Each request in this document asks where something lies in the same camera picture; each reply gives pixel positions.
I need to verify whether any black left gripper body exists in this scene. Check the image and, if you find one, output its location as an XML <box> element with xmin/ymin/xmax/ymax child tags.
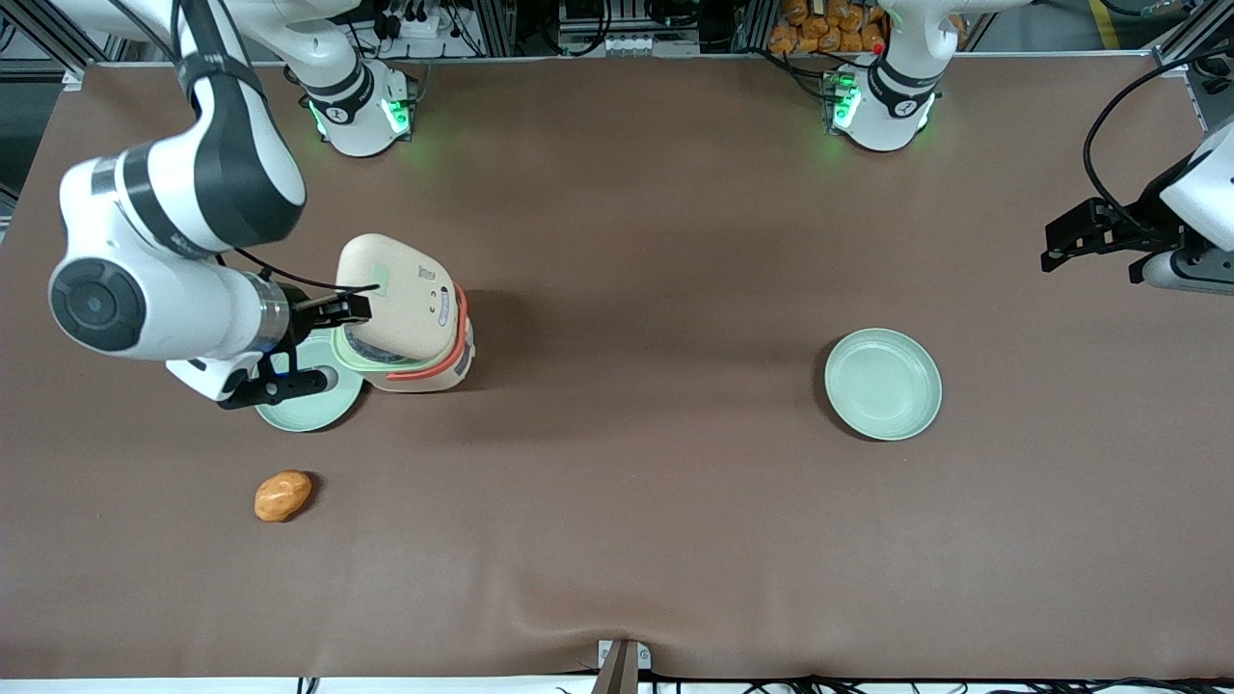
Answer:
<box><xmin>1088</xmin><ymin>197</ymin><xmax>1186</xmax><ymax>255</ymax></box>

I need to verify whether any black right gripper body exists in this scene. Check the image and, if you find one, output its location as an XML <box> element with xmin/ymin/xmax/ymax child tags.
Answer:
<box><xmin>283</xmin><ymin>293</ymin><xmax>334</xmax><ymax>340</ymax></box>

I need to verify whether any beige rice cooker orange handle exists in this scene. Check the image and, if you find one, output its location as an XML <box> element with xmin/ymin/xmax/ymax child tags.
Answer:
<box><xmin>332</xmin><ymin>233</ymin><xmax>476</xmax><ymax>394</ymax></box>

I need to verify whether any pale green plate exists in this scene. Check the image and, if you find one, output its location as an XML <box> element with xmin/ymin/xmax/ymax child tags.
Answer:
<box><xmin>823</xmin><ymin>328</ymin><xmax>944</xmax><ymax>442</ymax></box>
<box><xmin>253</xmin><ymin>333</ymin><xmax>366</xmax><ymax>434</ymax></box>

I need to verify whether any orange-brown bread roll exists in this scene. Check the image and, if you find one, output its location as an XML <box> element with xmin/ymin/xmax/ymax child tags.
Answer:
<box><xmin>254</xmin><ymin>469</ymin><xmax>314</xmax><ymax>523</ymax></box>

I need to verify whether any white power strip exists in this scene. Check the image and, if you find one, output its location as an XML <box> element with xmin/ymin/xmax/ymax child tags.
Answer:
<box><xmin>386</xmin><ymin>0</ymin><xmax>456</xmax><ymax>41</ymax></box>

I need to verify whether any brown table mat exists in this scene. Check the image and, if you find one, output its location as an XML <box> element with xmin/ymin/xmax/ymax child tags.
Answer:
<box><xmin>0</xmin><ymin>53</ymin><xmax>1234</xmax><ymax>681</ymax></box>

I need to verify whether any white terminal block strip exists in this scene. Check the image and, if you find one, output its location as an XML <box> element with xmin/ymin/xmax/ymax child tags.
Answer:
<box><xmin>577</xmin><ymin>32</ymin><xmax>702</xmax><ymax>58</ymax></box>

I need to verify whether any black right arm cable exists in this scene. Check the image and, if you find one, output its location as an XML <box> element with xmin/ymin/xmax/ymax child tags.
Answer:
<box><xmin>229</xmin><ymin>247</ymin><xmax>340</xmax><ymax>292</ymax></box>

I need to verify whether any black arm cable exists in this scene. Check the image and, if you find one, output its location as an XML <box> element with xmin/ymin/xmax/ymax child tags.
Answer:
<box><xmin>1083</xmin><ymin>46</ymin><xmax>1234</xmax><ymax>242</ymax></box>
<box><xmin>229</xmin><ymin>247</ymin><xmax>340</xmax><ymax>292</ymax></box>

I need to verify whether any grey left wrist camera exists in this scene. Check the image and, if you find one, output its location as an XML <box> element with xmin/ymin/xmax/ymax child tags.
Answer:
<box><xmin>1128</xmin><ymin>246</ymin><xmax>1234</xmax><ymax>297</ymax></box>

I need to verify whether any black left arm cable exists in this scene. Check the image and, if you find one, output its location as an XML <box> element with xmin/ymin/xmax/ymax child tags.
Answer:
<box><xmin>1083</xmin><ymin>46</ymin><xmax>1234</xmax><ymax>242</ymax></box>

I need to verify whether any grey metal table bracket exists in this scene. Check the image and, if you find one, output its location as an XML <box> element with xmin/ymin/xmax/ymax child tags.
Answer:
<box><xmin>590</xmin><ymin>638</ymin><xmax>653</xmax><ymax>694</ymax></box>

